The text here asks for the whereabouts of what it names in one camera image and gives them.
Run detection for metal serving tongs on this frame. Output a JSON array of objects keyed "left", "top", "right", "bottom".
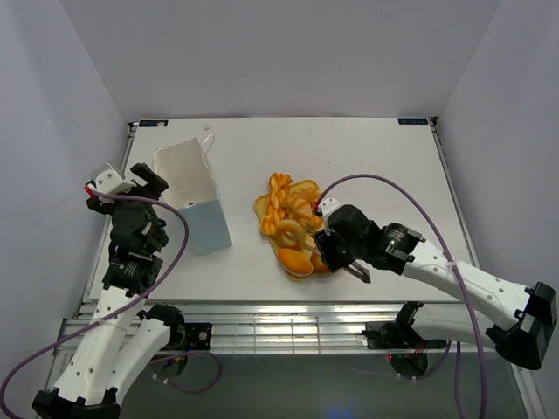
[{"left": 304, "top": 223, "right": 371, "bottom": 284}]

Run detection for blue white paper bag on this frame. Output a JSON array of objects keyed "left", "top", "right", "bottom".
[{"left": 152, "top": 134, "right": 232, "bottom": 257}]

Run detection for small plain donut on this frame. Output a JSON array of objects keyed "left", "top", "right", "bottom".
[{"left": 274, "top": 219, "right": 307, "bottom": 251}]

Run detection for orange round bun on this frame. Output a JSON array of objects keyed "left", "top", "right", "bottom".
[{"left": 278, "top": 248, "right": 314, "bottom": 278}]

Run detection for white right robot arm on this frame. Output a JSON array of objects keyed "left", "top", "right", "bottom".
[{"left": 314, "top": 198, "right": 558, "bottom": 370}]

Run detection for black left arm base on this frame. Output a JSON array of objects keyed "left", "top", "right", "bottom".
[{"left": 164, "top": 323, "right": 213, "bottom": 351}]

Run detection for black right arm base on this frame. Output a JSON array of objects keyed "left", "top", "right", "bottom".
[{"left": 362, "top": 321, "right": 448, "bottom": 350}]

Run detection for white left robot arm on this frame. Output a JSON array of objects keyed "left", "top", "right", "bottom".
[{"left": 32, "top": 163, "right": 185, "bottom": 418}]

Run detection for sugar dusted oval bread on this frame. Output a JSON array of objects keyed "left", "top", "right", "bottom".
[{"left": 310, "top": 253, "right": 330, "bottom": 274}]

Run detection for orange twisted bread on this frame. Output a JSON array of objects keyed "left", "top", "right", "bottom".
[{"left": 260, "top": 172, "right": 293, "bottom": 237}]

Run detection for blue table corner sticker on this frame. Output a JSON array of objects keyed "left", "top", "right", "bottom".
[{"left": 138, "top": 120, "right": 169, "bottom": 127}]

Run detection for blue sticker right corner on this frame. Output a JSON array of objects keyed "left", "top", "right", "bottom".
[{"left": 397, "top": 118, "right": 429, "bottom": 126}]

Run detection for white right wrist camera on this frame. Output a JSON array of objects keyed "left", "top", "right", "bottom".
[{"left": 314, "top": 197, "right": 342, "bottom": 228}]

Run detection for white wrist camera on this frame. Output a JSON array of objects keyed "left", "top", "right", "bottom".
[
  {"left": 85, "top": 163, "right": 135, "bottom": 203},
  {"left": 314, "top": 197, "right": 342, "bottom": 228}
]

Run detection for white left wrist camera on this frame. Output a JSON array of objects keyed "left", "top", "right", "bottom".
[{"left": 85, "top": 163, "right": 135, "bottom": 203}]

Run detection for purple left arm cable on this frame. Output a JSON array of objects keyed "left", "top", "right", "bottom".
[{"left": 0, "top": 185, "right": 223, "bottom": 416}]

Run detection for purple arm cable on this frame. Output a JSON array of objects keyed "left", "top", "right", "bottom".
[
  {"left": 0, "top": 185, "right": 223, "bottom": 416},
  {"left": 313, "top": 174, "right": 488, "bottom": 419}
]

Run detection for glazed ring pastry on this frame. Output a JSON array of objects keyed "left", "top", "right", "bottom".
[{"left": 286, "top": 187, "right": 322, "bottom": 229}]

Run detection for aluminium frame rail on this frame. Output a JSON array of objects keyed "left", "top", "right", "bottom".
[{"left": 56, "top": 303, "right": 525, "bottom": 354}]

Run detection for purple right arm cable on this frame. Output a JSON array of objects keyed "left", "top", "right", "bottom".
[{"left": 313, "top": 174, "right": 488, "bottom": 419}]

